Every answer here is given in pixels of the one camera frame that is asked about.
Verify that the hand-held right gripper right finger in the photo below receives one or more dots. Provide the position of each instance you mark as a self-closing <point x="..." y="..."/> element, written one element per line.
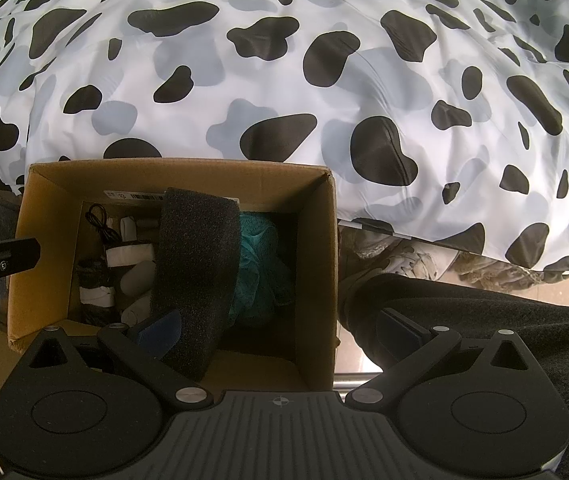
<point x="395" y="331"/>

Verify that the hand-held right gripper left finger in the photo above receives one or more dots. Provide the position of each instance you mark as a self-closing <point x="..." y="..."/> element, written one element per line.
<point x="162" y="331"/>

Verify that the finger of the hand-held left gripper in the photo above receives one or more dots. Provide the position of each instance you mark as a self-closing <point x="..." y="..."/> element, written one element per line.
<point x="14" y="252"/>

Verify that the cardboard box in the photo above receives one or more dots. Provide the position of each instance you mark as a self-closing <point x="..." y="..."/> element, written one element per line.
<point x="49" y="240"/>

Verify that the black foam sponge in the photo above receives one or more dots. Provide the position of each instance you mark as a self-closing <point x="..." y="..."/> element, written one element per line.
<point x="194" y="260"/>

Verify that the small white roll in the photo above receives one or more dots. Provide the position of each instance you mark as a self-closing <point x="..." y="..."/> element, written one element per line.
<point x="128" y="228"/>
<point x="137" y="311"/>

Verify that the white cylinder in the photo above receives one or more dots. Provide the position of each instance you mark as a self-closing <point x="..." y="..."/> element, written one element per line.
<point x="139" y="277"/>

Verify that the grey sneaker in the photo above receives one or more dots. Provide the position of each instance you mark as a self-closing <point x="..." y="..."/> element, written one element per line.
<point x="409" y="262"/>

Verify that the person's right leg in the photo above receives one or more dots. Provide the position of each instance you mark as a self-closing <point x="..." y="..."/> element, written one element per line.
<point x="464" y="310"/>

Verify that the black bundle with white band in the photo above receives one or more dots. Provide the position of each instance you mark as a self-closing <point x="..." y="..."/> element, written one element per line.
<point x="95" y="295"/>

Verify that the white flat packet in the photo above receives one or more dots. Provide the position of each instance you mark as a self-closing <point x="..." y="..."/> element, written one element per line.
<point x="129" y="254"/>

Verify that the teal bath loofah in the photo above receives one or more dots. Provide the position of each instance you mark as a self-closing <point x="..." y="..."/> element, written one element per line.
<point x="260" y="260"/>

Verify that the cow-print blanket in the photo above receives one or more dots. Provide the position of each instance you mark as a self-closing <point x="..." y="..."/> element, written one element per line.
<point x="284" y="60"/>

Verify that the chrome metal rail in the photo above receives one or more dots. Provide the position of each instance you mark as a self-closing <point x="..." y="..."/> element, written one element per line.
<point x="357" y="381"/>

